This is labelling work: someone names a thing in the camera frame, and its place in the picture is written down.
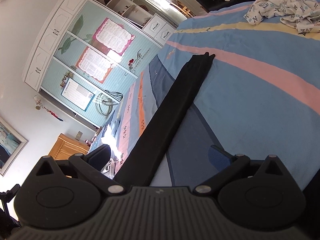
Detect white drawer cabinet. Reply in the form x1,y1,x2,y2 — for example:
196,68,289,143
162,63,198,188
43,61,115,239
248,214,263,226
142,14,176,45

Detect framed wall picture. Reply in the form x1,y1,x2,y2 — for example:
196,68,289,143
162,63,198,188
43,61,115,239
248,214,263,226
0,117,28,176

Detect light blue sweatpants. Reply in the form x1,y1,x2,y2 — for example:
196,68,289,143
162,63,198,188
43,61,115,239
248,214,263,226
95,119,120,150

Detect black trousers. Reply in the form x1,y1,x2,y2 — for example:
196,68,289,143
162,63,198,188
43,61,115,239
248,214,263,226
113,52,215,188

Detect wooden headboard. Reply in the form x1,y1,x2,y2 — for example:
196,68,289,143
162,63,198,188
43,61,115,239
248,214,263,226
48,133,89,160

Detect striped star bedsheet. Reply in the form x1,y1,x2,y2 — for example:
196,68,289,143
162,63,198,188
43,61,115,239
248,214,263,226
101,2,319,189

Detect hanging wall ornament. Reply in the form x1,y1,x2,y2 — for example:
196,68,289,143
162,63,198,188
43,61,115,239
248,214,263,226
33,95,64,122

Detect white patterned garment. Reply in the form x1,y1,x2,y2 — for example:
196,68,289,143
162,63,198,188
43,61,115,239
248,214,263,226
244,0,319,34

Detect wooden chair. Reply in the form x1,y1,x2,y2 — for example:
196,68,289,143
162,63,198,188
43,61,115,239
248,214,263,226
170,0,196,18

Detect teal sliding wardrobe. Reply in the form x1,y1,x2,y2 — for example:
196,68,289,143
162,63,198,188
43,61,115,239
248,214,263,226
22,0,161,130

